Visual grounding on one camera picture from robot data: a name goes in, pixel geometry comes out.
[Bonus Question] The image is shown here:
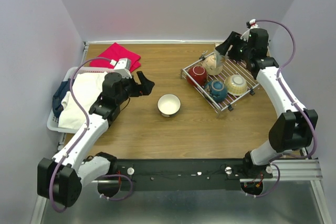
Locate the teal white bowl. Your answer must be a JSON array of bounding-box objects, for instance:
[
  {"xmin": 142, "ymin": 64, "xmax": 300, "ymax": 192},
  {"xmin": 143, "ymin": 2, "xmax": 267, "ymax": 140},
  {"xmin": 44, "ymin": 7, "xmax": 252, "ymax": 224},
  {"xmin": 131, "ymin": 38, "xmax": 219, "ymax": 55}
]
[{"xmin": 157, "ymin": 94, "xmax": 181, "ymax": 118}]

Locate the navy blue garment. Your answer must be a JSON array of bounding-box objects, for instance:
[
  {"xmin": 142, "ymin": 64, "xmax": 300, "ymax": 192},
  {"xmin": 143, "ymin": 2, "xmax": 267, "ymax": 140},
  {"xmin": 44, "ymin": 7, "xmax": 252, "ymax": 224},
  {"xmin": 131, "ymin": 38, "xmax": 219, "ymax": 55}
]
[{"xmin": 52, "ymin": 79, "xmax": 70, "ymax": 118}]

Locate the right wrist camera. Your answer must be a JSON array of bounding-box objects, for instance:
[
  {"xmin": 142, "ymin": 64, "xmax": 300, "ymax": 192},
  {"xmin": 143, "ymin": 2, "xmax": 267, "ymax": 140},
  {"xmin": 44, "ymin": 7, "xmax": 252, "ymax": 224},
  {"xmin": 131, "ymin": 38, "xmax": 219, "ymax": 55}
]
[{"xmin": 240, "ymin": 19, "xmax": 259, "ymax": 41}]

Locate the red bowl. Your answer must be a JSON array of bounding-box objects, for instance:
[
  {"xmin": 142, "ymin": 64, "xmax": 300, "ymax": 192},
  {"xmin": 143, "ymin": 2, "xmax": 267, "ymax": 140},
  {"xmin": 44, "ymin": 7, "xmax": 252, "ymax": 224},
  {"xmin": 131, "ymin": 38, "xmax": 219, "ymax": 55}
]
[{"xmin": 187, "ymin": 65, "xmax": 207, "ymax": 86}]

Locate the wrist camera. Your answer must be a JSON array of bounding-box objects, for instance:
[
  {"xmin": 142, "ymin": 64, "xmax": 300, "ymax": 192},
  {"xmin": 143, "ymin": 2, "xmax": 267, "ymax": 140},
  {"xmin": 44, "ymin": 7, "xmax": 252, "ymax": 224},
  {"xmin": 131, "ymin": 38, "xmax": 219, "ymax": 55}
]
[
  {"xmin": 110, "ymin": 58, "xmax": 131, "ymax": 74},
  {"xmin": 240, "ymin": 19, "xmax": 259, "ymax": 41}
]

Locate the beige bowl with drawing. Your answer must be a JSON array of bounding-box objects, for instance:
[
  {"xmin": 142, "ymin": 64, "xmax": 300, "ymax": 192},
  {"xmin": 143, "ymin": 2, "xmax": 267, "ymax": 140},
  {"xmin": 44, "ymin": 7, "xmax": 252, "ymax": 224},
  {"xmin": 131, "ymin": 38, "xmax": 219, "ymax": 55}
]
[{"xmin": 202, "ymin": 55, "xmax": 223, "ymax": 76}]

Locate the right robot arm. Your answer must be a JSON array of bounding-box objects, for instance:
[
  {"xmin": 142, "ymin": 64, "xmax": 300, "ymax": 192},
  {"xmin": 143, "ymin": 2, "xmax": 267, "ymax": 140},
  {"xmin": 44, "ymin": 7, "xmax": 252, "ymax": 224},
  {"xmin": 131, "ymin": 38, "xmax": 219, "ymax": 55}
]
[{"xmin": 215, "ymin": 28, "xmax": 318, "ymax": 178}]

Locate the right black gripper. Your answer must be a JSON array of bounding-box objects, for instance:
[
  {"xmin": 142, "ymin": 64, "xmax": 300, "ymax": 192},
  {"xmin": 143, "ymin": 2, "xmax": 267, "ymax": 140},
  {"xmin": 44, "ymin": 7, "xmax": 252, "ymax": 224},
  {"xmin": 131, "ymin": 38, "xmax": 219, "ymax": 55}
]
[{"xmin": 215, "ymin": 31, "xmax": 253, "ymax": 62}]

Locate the red folded cloth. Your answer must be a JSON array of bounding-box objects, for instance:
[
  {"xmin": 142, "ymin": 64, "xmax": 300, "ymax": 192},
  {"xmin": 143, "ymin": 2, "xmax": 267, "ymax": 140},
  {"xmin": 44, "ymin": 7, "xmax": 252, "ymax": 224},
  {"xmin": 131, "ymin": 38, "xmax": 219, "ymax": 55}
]
[{"xmin": 89, "ymin": 43, "xmax": 141, "ymax": 72}]

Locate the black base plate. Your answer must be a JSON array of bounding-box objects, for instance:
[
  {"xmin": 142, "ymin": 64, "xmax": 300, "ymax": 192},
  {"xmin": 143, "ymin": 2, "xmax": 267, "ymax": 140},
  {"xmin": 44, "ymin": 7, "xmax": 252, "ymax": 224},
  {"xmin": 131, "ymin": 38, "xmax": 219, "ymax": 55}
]
[{"xmin": 89, "ymin": 158, "xmax": 274, "ymax": 192}]

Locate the white laundry basket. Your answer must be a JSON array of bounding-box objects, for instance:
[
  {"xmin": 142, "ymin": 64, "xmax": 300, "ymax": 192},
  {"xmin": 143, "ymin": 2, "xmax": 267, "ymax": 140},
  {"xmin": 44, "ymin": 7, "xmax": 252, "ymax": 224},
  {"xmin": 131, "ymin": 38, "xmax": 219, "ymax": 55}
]
[{"xmin": 47, "ymin": 67, "xmax": 112, "ymax": 134}]

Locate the aluminium frame rail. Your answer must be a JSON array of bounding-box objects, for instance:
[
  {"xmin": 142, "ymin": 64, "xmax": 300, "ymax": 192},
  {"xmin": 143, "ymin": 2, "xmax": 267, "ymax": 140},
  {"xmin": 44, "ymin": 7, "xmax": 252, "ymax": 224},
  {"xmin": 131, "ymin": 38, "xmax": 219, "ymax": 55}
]
[{"xmin": 41, "ymin": 159, "xmax": 323, "ymax": 183}]

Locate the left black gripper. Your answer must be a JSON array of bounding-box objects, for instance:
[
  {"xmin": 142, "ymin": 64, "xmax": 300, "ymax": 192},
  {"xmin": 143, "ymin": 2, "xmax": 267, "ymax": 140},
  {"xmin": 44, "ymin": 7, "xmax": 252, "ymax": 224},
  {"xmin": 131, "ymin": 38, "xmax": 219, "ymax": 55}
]
[{"xmin": 116, "ymin": 70, "xmax": 155, "ymax": 105}]

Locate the cream striped bowl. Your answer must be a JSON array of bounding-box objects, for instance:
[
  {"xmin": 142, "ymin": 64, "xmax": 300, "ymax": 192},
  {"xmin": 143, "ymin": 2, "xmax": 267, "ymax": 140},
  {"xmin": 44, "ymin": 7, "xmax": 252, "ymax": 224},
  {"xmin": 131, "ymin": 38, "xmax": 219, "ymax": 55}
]
[{"xmin": 224, "ymin": 74, "xmax": 248, "ymax": 96}]

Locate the white floral bowl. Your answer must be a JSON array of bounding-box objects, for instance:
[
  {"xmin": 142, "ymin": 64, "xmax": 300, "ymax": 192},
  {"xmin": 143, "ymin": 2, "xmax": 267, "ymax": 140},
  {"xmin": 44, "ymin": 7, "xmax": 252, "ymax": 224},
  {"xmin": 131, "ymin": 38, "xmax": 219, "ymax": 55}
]
[{"xmin": 214, "ymin": 50, "xmax": 229, "ymax": 68}]

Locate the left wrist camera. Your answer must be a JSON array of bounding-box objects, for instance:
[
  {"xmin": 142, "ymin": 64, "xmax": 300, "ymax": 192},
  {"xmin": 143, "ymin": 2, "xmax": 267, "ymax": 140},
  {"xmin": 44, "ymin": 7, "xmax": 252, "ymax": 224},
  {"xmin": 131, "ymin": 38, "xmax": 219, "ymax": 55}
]
[{"xmin": 110, "ymin": 58, "xmax": 131, "ymax": 74}]

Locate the white cloth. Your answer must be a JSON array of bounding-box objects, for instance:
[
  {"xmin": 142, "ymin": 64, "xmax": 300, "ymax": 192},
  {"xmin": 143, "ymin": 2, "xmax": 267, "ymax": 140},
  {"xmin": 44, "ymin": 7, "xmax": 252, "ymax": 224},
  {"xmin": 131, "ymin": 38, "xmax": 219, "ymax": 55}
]
[{"xmin": 58, "ymin": 72, "xmax": 107, "ymax": 130}]

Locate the wire dish rack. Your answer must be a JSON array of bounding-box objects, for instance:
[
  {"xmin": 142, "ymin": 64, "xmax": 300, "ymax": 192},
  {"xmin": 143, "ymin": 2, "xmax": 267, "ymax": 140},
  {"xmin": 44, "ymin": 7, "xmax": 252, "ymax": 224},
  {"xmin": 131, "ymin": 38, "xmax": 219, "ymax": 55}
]
[{"xmin": 180, "ymin": 50, "xmax": 260, "ymax": 116}]

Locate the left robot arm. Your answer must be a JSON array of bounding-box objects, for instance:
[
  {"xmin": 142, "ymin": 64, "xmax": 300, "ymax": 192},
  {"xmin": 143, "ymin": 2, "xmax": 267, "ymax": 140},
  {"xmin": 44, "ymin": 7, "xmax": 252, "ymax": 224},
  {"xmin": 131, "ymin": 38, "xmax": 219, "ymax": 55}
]
[{"xmin": 37, "ymin": 71, "xmax": 155, "ymax": 212}]

